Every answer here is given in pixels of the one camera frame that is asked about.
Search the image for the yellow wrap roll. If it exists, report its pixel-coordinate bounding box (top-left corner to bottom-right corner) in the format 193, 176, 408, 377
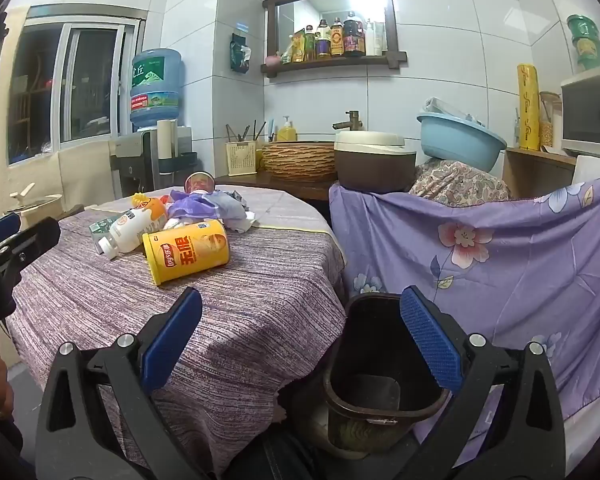
516, 63, 541, 151

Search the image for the beige chopstick holder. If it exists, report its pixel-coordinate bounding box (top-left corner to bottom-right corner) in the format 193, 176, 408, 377
225, 140, 259, 177

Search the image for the green wall packet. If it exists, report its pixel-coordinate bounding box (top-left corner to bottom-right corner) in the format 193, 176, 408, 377
228, 33, 252, 74

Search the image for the wooden cabinet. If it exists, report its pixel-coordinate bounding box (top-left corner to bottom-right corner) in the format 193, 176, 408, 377
502, 147, 579, 201

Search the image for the woven basin sink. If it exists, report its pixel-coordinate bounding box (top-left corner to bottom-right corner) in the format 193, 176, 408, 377
261, 140, 337, 183

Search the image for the clear plastic bag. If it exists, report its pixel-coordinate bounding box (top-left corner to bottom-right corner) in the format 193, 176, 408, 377
420, 96, 489, 126

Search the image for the glass jar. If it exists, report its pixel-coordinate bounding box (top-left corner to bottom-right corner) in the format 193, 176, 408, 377
539, 90, 564, 149

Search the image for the purple striped tablecloth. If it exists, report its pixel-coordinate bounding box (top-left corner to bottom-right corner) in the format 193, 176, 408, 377
5, 184, 349, 477

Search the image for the paisley cloth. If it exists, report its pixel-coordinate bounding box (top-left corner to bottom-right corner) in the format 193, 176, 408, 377
407, 158, 512, 209

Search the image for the cream pot with lid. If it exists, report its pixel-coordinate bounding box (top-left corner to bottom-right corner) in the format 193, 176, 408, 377
5, 183, 64, 231

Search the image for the bundle of chopsticks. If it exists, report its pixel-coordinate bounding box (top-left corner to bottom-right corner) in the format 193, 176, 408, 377
224, 119, 269, 144

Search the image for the dark brown waste bin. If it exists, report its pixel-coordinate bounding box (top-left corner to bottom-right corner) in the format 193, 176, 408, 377
322, 293, 452, 461

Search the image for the yellow chips can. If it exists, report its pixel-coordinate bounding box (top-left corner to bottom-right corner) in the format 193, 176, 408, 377
142, 218, 230, 287

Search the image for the white microwave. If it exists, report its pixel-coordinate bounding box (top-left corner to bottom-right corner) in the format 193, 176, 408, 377
560, 67, 600, 162

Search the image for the blue plastic basin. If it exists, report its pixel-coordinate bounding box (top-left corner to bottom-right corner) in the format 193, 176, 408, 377
416, 112, 508, 174

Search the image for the blue water jug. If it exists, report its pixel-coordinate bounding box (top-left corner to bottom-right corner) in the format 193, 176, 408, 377
130, 48, 185, 130

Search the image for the purple plastic bag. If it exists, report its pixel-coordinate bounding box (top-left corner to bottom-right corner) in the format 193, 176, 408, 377
166, 189, 251, 233

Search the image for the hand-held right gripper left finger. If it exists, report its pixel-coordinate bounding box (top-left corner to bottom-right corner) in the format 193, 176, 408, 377
35, 287, 204, 480

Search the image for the brown cream rice cooker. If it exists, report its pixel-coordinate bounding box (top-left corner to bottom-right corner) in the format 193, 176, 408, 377
333, 130, 418, 195

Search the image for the brass faucet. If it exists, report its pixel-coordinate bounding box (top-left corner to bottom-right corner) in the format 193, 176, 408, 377
332, 110, 365, 132

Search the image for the yellow seasoning packet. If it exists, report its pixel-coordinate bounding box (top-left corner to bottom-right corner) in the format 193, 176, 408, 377
280, 31, 307, 64

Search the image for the purple floral sheet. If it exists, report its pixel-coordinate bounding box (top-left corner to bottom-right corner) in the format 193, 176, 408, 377
328, 166, 600, 423

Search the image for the white paper roll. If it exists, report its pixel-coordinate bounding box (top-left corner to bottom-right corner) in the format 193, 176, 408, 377
157, 119, 179, 162

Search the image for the green drink carton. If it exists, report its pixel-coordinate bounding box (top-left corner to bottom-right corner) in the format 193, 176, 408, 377
89, 214, 126, 253

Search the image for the red tin can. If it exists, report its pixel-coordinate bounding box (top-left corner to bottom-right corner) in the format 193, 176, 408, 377
185, 171, 216, 196

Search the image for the white orange drink bottle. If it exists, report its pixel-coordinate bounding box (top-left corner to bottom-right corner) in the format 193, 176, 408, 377
98, 195, 169, 261

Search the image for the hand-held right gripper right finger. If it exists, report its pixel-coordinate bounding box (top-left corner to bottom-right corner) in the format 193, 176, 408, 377
399, 285, 567, 480

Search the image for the sliding window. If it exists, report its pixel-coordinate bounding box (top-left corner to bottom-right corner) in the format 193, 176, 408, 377
7, 5, 147, 167

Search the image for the wooden framed mirror shelf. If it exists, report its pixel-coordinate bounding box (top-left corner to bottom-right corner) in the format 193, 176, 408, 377
261, 0, 409, 79

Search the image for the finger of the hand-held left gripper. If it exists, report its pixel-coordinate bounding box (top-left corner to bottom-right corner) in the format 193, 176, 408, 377
0, 212, 22, 256
0, 218, 61, 286

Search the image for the purple label bottle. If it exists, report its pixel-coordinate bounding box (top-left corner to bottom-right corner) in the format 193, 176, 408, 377
316, 18, 332, 59

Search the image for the teal holder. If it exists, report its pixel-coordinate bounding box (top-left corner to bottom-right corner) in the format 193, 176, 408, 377
157, 151, 199, 177

